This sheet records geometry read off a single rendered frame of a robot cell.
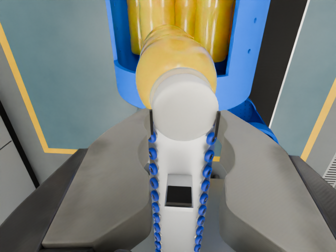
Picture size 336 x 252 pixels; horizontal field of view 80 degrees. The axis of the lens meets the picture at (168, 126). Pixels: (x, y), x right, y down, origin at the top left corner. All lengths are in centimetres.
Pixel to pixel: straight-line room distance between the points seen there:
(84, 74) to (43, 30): 39
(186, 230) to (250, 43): 96
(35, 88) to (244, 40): 187
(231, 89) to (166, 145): 46
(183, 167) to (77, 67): 126
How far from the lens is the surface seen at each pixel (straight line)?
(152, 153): 72
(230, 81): 34
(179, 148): 76
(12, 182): 247
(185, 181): 82
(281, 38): 151
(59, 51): 182
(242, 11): 32
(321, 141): 221
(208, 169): 77
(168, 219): 108
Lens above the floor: 153
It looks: 58 degrees down
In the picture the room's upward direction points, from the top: 172 degrees counter-clockwise
